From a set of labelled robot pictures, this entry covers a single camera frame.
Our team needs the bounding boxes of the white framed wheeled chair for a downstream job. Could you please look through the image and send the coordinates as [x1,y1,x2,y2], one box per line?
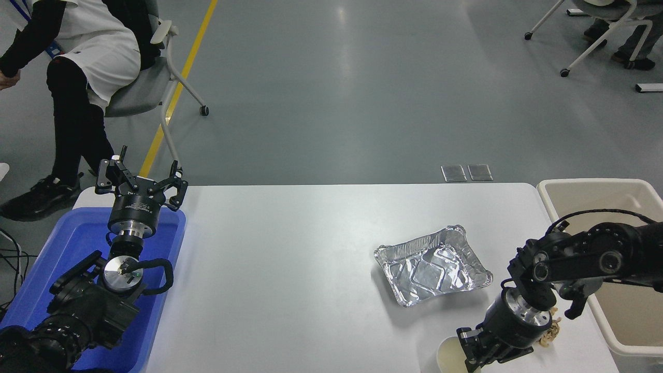
[524,0,654,78]

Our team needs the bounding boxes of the grey white wheeled chair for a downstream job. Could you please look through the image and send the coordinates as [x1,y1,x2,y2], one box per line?
[104,0,210,167]

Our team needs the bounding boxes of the black floor cables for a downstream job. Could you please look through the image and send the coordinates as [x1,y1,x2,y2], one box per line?
[0,228,38,311]

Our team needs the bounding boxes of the crumpled tan paper ball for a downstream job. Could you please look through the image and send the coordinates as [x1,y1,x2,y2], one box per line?
[538,306,563,348]

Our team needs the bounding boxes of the silver foil tray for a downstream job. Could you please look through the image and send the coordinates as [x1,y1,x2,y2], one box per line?
[374,224,494,308]

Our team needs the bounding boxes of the blue plastic tray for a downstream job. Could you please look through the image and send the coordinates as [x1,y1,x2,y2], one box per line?
[0,207,187,373]

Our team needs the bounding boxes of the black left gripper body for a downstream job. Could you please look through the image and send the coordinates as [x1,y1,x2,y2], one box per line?
[108,180,166,231]

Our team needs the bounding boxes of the large pale plastic bin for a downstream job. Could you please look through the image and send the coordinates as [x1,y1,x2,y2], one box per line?
[537,179,663,373]

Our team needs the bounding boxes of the person with dark trousers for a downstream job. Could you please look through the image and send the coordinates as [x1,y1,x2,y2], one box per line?
[583,0,663,71]

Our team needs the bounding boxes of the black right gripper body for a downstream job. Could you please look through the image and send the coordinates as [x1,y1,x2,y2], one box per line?
[478,298,545,354]

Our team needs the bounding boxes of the seated person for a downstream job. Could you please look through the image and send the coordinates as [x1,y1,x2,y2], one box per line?
[0,0,143,222]

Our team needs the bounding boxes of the white paper cup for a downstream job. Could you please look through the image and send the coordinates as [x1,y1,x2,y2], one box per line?
[437,337,482,373]

